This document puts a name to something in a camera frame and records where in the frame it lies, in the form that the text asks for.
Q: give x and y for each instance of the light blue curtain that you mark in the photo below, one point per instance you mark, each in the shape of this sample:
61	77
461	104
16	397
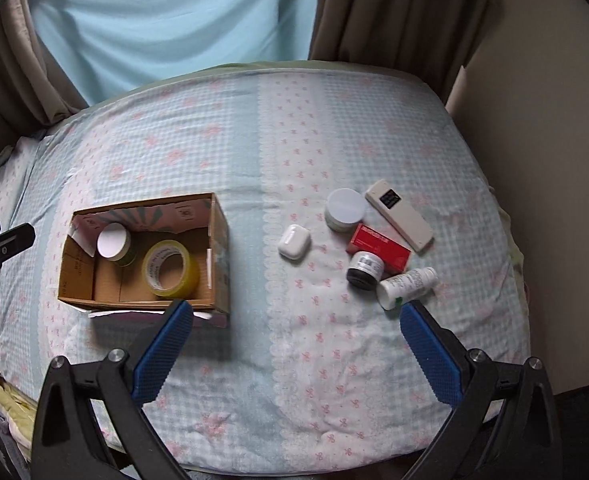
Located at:
174	25

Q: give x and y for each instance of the floral checked bedsheet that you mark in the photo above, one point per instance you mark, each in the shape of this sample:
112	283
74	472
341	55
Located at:
274	270

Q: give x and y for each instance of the beige curtain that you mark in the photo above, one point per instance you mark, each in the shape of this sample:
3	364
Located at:
399	15
29	75

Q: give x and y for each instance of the white round cream jar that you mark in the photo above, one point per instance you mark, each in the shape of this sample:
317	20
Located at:
344	210

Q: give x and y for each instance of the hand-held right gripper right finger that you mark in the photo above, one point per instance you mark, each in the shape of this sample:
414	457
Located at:
430	350

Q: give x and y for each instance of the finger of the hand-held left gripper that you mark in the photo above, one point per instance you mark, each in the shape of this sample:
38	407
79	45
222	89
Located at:
4	247

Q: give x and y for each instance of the white plastic bottle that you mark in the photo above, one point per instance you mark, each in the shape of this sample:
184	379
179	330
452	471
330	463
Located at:
407	287

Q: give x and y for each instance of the green jar with white lid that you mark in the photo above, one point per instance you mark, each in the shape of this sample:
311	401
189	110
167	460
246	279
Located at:
115	245

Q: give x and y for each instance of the white remote control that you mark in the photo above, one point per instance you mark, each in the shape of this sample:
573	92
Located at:
399	215

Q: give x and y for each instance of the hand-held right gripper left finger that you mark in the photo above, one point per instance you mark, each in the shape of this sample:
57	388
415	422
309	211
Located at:
160	349

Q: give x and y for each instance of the red rectangular box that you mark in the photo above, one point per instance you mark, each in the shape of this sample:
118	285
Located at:
379	250

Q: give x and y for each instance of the small black-lidded jar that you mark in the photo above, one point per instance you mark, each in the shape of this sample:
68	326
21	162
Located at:
364	271

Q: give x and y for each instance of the cardboard box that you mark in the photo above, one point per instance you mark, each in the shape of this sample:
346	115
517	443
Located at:
147	255

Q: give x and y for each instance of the white earbuds case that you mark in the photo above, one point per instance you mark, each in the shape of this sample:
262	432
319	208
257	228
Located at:
295	242

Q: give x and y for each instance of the yellow tape roll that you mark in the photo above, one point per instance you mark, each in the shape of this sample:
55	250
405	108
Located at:
169	268

